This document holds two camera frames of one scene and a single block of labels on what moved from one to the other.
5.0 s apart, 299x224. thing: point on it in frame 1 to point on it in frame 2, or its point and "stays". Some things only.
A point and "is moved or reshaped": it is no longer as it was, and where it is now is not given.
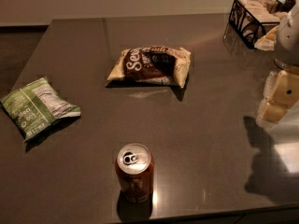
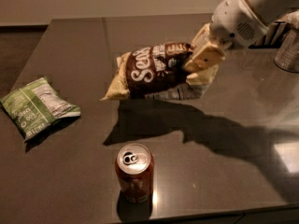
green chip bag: x=36 y=105 stays
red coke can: x=135 y=166 stays
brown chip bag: x=152 y=63 is moved or reshaped
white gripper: x=288 y=44 to x=234 y=19
